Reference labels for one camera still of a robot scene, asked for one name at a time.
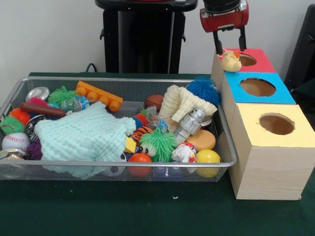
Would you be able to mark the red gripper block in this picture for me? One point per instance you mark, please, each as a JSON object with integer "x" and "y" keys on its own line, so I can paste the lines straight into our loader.
{"x": 226, "y": 20}

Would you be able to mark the yellow plush duck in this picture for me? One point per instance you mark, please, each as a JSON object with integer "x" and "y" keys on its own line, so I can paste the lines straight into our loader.
{"x": 230, "y": 61}

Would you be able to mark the blue spiky ball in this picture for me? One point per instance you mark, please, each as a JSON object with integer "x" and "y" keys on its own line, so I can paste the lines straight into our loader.
{"x": 203, "y": 88}

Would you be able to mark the cream waffle cloth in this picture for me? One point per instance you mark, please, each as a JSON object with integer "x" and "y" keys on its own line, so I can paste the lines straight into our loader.
{"x": 177, "y": 100}

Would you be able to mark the wooden box with three holes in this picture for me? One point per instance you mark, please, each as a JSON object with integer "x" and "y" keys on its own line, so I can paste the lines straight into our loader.
{"x": 270, "y": 172}

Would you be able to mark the shallow mesh bin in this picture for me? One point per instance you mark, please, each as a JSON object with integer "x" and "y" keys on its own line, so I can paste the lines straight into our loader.
{"x": 73, "y": 172}

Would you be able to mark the black chair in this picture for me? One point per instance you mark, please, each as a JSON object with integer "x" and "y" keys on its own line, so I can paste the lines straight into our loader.
{"x": 305, "y": 49}

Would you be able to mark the dark green side table cloth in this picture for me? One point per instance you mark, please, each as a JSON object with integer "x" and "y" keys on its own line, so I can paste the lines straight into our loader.
{"x": 307, "y": 89}

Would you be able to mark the silver toy robot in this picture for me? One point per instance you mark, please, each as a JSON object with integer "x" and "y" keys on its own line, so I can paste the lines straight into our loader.
{"x": 189, "y": 123}

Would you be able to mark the brown toy football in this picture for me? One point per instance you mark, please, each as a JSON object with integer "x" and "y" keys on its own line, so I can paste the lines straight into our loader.
{"x": 153, "y": 100}

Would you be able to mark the tan round disc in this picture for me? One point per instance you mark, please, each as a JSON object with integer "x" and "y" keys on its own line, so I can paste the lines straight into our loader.
{"x": 203, "y": 140}

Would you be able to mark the yellow ball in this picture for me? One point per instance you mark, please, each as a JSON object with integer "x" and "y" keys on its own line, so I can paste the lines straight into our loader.
{"x": 208, "y": 158}

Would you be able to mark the green spiky creature with eyes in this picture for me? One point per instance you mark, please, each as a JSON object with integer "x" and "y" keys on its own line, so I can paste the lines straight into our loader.
{"x": 160, "y": 143}

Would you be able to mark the orange toy brick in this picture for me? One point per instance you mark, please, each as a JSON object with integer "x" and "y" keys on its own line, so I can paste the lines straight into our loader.
{"x": 98, "y": 94}

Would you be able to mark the red-orange ball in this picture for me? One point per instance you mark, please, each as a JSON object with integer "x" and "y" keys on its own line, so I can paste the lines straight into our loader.
{"x": 139, "y": 158}

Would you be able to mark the mint waffle cloth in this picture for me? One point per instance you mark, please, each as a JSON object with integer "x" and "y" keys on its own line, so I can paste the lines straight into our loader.
{"x": 78, "y": 137}

